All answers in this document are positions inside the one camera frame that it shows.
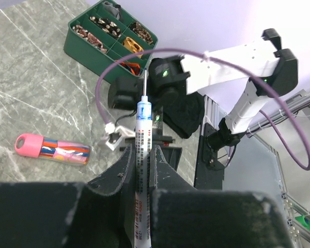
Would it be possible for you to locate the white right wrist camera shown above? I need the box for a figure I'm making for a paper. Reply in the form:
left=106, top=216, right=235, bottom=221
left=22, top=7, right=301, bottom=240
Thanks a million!
left=99, top=122, right=135, bottom=151

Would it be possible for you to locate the black cloth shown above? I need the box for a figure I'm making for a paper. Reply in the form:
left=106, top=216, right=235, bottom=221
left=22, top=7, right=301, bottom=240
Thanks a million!
left=163, top=92, right=205, bottom=139

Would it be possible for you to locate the pink black rolled band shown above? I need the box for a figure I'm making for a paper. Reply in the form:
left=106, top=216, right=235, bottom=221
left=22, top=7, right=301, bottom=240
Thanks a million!
left=72, top=25, right=107, bottom=54

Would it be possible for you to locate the black white rolled band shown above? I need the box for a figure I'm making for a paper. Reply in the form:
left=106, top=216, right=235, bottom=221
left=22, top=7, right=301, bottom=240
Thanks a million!
left=89, top=16, right=122, bottom=39

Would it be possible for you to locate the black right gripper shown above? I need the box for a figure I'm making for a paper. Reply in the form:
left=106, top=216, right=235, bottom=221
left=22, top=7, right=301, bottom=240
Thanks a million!
left=107, top=57, right=191, bottom=111

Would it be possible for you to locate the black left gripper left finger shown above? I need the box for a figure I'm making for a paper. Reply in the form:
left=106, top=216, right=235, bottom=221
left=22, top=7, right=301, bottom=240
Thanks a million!
left=87, top=144, right=136, bottom=196

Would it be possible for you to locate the aluminium rail frame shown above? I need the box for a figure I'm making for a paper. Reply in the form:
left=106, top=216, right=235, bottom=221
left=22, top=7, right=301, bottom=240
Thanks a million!
left=201, top=89, right=310, bottom=248

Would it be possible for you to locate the blue white pen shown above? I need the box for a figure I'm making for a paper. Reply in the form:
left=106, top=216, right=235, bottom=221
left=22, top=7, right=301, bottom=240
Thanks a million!
left=134, top=71, right=152, bottom=248

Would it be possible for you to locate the green compartment tray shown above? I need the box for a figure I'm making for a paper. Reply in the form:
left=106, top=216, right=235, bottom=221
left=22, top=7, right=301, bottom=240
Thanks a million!
left=64, top=1, right=158, bottom=75

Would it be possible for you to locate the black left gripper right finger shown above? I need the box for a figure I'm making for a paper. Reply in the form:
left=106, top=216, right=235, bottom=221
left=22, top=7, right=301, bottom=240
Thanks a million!
left=149, top=145, right=196, bottom=191

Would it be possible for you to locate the yellow rolled band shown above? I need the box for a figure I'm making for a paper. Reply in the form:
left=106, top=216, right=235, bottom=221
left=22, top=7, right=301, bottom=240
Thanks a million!
left=122, top=37, right=144, bottom=54

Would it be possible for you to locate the brown black rolled band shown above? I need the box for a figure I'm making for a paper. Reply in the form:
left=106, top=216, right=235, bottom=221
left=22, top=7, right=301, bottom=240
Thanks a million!
left=129, top=22, right=153, bottom=45

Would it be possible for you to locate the orange navy rolled band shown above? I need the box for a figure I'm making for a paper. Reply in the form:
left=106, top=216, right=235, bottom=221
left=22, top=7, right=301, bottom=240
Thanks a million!
left=120, top=60, right=142, bottom=76

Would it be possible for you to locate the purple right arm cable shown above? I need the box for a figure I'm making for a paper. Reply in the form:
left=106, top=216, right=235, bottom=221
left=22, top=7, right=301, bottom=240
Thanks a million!
left=95, top=48, right=310, bottom=171

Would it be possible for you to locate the grey rolled cloth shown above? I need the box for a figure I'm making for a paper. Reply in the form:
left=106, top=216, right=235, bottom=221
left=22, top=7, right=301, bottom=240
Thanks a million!
left=102, top=1, right=121, bottom=20

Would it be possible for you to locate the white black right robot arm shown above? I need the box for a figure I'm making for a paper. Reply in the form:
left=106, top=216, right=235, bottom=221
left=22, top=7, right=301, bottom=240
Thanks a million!
left=108, top=28, right=298, bottom=151

